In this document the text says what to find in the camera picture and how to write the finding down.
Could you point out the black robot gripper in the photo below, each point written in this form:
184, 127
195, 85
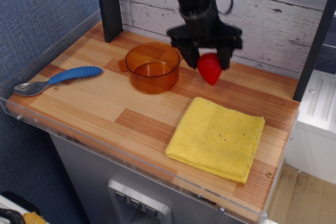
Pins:
204, 28

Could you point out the red plastic strawberry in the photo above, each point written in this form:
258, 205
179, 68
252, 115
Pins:
209, 68

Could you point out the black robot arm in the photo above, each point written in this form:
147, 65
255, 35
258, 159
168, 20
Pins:
204, 29

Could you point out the yellow folded rag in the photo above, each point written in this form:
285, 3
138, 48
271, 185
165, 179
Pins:
217, 140

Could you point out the orange transparent plastic pot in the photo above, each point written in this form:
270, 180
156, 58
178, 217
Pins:
152, 67

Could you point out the white toy sink unit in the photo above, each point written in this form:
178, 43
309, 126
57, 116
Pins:
311, 146

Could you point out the clear acrylic table guard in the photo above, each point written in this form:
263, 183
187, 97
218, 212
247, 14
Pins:
107, 114

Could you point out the grey cabinet front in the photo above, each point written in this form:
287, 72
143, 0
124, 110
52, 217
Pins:
90, 171

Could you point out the silver button panel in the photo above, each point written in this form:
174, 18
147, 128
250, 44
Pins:
132, 206

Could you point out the yellow toy object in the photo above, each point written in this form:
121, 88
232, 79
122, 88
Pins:
33, 218

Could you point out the dark grey left post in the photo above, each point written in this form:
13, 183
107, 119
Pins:
111, 19

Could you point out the dark grey post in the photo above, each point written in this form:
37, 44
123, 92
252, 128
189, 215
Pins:
313, 54
111, 19

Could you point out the dark grey right post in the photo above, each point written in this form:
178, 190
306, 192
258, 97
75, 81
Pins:
313, 54

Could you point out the blue handled metal spoon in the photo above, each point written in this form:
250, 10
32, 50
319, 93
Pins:
35, 88

